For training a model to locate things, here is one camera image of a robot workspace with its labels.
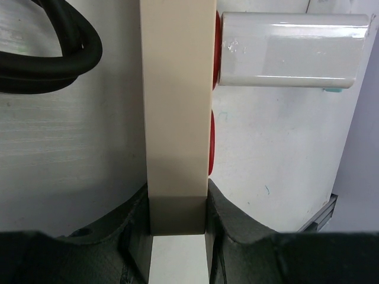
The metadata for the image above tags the white charger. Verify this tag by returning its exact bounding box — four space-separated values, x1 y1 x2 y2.
219 12 369 89

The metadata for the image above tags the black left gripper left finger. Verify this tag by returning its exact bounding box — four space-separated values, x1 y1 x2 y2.
1 186 151 283

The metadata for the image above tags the beige power strip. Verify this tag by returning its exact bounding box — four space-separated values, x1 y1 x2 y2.
140 1 217 283

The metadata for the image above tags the teal usb charger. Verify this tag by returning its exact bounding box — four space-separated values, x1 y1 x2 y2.
323 88 343 93

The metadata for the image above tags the black power strip cable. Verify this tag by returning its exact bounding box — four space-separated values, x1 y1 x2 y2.
0 0 104 95

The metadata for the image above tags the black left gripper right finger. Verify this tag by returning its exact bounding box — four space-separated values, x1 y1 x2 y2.
205 180 378 283

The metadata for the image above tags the aluminium right side rail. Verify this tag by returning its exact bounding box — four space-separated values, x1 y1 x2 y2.
298 194 338 233

